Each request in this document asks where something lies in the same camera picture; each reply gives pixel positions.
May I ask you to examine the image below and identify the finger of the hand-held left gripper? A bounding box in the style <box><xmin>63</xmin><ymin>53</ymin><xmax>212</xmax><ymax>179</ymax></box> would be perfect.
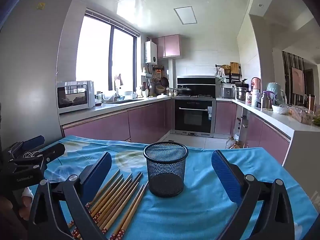
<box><xmin>4</xmin><ymin>135</ymin><xmax>45</xmax><ymax>160</ymax></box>
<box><xmin>11</xmin><ymin>143</ymin><xmax>66</xmax><ymax>172</ymax></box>

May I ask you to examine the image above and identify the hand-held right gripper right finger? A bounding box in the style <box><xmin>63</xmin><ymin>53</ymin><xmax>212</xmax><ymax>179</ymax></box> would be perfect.
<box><xmin>211</xmin><ymin>150</ymin><xmax>295</xmax><ymax>240</ymax></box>

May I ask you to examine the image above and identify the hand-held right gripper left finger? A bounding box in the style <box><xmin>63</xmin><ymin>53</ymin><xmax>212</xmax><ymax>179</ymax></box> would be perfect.
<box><xmin>27</xmin><ymin>151</ymin><xmax>112</xmax><ymax>240</ymax></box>

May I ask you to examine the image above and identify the bunch of wooden chopsticks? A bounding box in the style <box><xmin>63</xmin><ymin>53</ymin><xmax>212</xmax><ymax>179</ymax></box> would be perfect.
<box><xmin>67</xmin><ymin>169</ymin><xmax>149</xmax><ymax>240</ymax></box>

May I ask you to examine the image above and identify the black mesh pen holder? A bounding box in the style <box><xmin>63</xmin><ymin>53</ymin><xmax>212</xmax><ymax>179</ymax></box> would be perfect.
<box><xmin>143</xmin><ymin>142</ymin><xmax>188</xmax><ymax>197</ymax></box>

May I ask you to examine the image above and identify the person's left hand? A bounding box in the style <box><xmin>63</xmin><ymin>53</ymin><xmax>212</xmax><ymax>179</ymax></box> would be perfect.
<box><xmin>0</xmin><ymin>188</ymin><xmax>35</xmax><ymax>222</ymax></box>

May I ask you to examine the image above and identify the oil bottle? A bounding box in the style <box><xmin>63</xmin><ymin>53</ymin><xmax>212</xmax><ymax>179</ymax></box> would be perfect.
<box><xmin>226</xmin><ymin>136</ymin><xmax>240</xmax><ymax>149</ymax></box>

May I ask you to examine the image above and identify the blue printed tablecloth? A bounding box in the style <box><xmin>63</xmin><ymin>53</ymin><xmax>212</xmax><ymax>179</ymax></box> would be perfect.
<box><xmin>37</xmin><ymin>135</ymin><xmax>319</xmax><ymax>240</ymax></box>

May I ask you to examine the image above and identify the long pink base cabinet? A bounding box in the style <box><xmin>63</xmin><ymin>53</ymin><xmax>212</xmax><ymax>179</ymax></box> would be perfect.
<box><xmin>62</xmin><ymin>97</ymin><xmax>175</xmax><ymax>143</ymax></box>

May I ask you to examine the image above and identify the white microwave oven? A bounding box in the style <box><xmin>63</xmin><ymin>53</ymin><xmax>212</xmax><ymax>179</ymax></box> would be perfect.
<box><xmin>56</xmin><ymin>80</ymin><xmax>95</xmax><ymax>114</ymax></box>

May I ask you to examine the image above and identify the narrow pink base cabinet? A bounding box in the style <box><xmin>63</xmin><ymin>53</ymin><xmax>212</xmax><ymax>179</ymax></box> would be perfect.
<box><xmin>215</xmin><ymin>101</ymin><xmax>237</xmax><ymax>135</ymax></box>

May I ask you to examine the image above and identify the built-in black oven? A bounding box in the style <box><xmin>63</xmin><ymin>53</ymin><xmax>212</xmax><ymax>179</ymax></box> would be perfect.
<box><xmin>174</xmin><ymin>99</ymin><xmax>216</xmax><ymax>138</ymax></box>

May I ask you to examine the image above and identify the grey refrigerator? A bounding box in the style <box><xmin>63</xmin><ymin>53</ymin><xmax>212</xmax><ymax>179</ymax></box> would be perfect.
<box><xmin>0</xmin><ymin>0</ymin><xmax>78</xmax><ymax>150</ymax></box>

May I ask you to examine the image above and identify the white bottle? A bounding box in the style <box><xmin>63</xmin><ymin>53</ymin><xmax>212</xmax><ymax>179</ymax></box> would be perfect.
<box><xmin>251</xmin><ymin>89</ymin><xmax>260</xmax><ymax>107</ymax></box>

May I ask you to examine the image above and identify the stainless steel pot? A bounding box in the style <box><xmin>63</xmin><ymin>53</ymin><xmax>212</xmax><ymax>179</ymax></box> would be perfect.
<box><xmin>235</xmin><ymin>86</ymin><xmax>249</xmax><ymax>101</ymax></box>

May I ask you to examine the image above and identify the silver rice cooker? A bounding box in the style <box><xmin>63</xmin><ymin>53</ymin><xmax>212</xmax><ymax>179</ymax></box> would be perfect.
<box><xmin>220</xmin><ymin>83</ymin><xmax>236</xmax><ymax>99</ymax></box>

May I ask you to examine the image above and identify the steel jug purple lid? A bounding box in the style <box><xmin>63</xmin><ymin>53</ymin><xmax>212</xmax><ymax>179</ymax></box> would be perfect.
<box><xmin>261</xmin><ymin>92</ymin><xmax>273</xmax><ymax>110</ymax></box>

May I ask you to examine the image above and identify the white bowl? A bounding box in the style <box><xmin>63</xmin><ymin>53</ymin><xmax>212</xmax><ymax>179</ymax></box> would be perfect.
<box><xmin>272</xmin><ymin>104</ymin><xmax>290</xmax><ymax>115</ymax></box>

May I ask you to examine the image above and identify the black range hood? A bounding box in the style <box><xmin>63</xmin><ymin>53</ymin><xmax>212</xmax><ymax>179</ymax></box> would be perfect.
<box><xmin>177</xmin><ymin>76</ymin><xmax>216</xmax><ymax>97</ymax></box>

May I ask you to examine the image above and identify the black wok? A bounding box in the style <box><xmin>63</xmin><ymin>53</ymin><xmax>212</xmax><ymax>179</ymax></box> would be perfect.
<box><xmin>172</xmin><ymin>85</ymin><xmax>192</xmax><ymax>96</ymax></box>

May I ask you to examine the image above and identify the clear plastic container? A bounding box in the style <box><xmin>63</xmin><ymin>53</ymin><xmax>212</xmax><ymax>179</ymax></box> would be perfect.
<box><xmin>291</xmin><ymin>106</ymin><xmax>315</xmax><ymax>125</ymax></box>

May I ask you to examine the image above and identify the mint green appliance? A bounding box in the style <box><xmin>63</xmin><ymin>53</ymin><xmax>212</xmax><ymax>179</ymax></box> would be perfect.
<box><xmin>266</xmin><ymin>82</ymin><xmax>287</xmax><ymax>105</ymax></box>

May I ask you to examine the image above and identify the kitchen window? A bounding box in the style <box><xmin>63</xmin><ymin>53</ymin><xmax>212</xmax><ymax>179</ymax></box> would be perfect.
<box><xmin>75</xmin><ymin>9</ymin><xmax>140</xmax><ymax>93</ymax></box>

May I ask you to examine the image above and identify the brown tumbler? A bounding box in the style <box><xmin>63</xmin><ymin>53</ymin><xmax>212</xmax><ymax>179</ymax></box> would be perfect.
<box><xmin>307</xmin><ymin>94</ymin><xmax>316</xmax><ymax>112</ymax></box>

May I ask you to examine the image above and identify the white water heater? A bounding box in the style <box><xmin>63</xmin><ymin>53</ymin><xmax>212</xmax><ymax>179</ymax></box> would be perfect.
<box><xmin>145</xmin><ymin>41</ymin><xmax>158</xmax><ymax>64</ymax></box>

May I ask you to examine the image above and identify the ceiling light panel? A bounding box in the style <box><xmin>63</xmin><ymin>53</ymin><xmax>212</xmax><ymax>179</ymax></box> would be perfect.
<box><xmin>174</xmin><ymin>6</ymin><xmax>197</xmax><ymax>25</ymax></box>

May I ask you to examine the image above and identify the black wall rack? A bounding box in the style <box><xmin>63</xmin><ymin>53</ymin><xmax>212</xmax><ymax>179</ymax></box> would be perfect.
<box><xmin>215</xmin><ymin>65</ymin><xmax>242</xmax><ymax>83</ymax></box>

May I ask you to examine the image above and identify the framed wall picture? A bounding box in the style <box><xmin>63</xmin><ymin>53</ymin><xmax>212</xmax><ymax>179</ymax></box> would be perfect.
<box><xmin>291</xmin><ymin>67</ymin><xmax>304</xmax><ymax>95</ymax></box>

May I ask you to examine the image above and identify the pink wall cabinet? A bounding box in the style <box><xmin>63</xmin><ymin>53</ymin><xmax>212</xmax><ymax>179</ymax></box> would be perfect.
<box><xmin>152</xmin><ymin>34</ymin><xmax>181</xmax><ymax>59</ymax></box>

